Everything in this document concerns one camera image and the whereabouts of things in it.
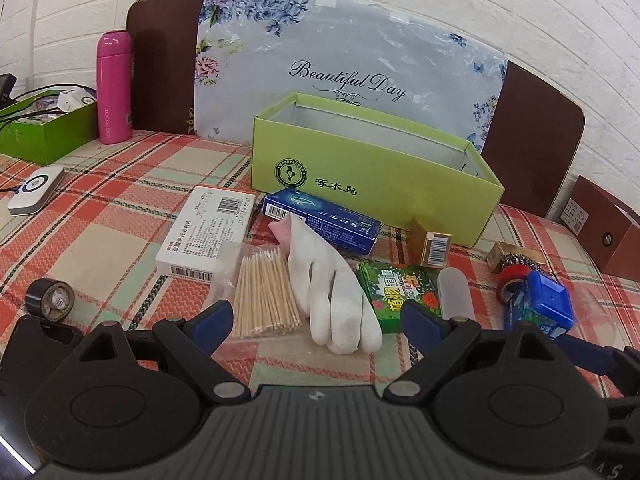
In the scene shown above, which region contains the small gold box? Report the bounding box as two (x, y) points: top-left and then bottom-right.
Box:
(487, 241), (538, 276)
(410, 217), (453, 268)

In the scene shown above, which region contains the bag of wooden toothpicks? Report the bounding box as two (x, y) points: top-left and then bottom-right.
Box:
(216, 241), (303, 343)

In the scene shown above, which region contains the brown cardboard box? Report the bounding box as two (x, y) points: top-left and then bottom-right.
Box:
(560, 175), (640, 277)

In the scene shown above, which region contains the clear plastic cup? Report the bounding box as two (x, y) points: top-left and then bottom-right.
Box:
(560, 280), (640, 346)

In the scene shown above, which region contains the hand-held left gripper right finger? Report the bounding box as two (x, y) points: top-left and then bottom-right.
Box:
(382, 300), (557, 406)

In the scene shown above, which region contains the small green cardboard box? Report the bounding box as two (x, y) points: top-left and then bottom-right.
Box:
(0, 87), (99, 167)

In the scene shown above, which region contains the white glove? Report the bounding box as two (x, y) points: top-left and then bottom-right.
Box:
(285, 212), (383, 353)

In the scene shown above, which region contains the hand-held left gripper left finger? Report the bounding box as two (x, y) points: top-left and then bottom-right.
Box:
(79, 300), (253, 408)

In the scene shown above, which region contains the small pink packet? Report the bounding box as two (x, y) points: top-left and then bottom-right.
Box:
(268, 217), (296, 256)

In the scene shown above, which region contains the black tape roll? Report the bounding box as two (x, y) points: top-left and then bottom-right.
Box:
(25, 277), (76, 323)

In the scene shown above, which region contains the large green cardboard box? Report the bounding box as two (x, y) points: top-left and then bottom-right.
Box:
(251, 91), (505, 248)

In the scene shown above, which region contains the green printed packet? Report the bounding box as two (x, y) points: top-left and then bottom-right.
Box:
(357, 260), (443, 335)

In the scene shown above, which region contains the plaid cloth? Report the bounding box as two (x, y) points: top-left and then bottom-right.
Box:
(0, 130), (640, 411)

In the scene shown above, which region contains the blue medicine box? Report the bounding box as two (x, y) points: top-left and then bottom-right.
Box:
(262, 189), (383, 256)

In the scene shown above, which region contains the blue plastic box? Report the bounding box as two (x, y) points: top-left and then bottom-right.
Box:
(505, 271), (576, 341)

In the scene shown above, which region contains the floral plastic bag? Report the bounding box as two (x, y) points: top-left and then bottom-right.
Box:
(192, 0), (508, 156)

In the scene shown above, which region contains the white flat device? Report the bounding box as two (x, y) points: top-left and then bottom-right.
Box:
(7, 165), (66, 217)

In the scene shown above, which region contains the white round gadget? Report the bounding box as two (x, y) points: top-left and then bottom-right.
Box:
(56, 87), (96, 111)

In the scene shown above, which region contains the pink thermos bottle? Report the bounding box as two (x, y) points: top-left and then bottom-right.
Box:
(96, 31), (133, 146)

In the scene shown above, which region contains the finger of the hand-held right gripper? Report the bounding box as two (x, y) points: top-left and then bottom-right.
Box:
(555, 332), (640, 380)

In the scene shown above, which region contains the white medicine box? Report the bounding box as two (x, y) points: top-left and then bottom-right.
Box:
(155, 185), (255, 285)

